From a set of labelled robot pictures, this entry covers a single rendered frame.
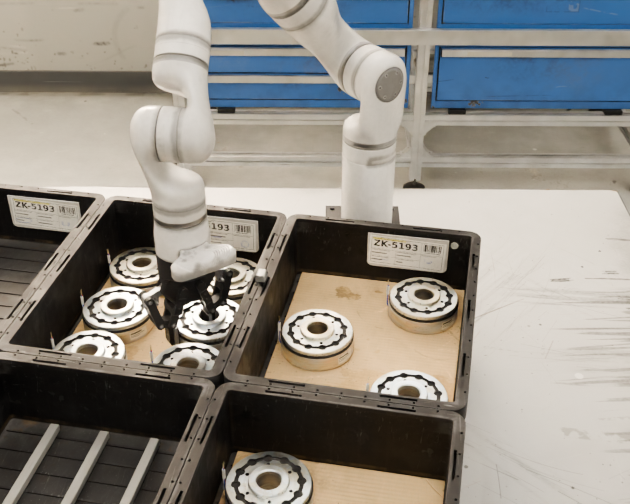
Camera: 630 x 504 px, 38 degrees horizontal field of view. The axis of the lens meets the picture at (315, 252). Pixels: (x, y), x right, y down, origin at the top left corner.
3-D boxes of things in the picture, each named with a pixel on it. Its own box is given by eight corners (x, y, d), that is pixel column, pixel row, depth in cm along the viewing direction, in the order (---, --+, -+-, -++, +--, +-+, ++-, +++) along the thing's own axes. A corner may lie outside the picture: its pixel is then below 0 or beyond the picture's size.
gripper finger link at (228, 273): (227, 270, 130) (215, 307, 132) (238, 271, 131) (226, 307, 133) (218, 261, 132) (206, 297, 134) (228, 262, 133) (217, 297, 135)
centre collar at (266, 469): (253, 464, 110) (253, 461, 110) (293, 470, 109) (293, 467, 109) (243, 496, 106) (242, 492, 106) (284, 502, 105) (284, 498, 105)
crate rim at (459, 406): (289, 225, 147) (289, 212, 145) (480, 245, 142) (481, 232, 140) (220, 394, 114) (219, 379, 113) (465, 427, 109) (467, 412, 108)
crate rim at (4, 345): (110, 206, 151) (109, 194, 150) (289, 225, 147) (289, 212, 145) (-5, 363, 119) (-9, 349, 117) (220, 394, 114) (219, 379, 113)
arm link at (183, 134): (206, 155, 111) (217, 47, 114) (135, 151, 112) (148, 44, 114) (217, 171, 118) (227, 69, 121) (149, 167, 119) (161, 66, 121)
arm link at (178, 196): (134, 226, 120) (200, 230, 119) (120, 119, 111) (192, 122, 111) (148, 199, 126) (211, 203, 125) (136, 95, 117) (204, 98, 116)
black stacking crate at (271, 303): (291, 275, 152) (290, 216, 145) (473, 296, 147) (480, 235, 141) (226, 448, 119) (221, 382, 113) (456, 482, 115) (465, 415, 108)
